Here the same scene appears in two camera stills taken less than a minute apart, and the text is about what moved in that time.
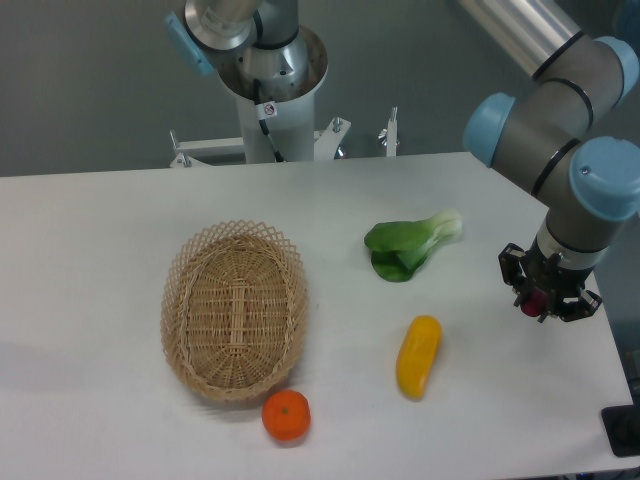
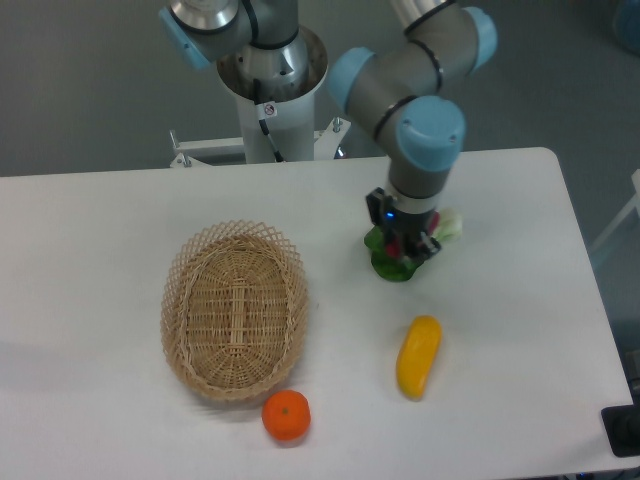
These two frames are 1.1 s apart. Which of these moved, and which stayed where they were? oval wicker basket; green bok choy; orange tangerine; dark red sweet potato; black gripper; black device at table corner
Moved: black gripper; dark red sweet potato
Stayed: oval wicker basket; orange tangerine; green bok choy; black device at table corner
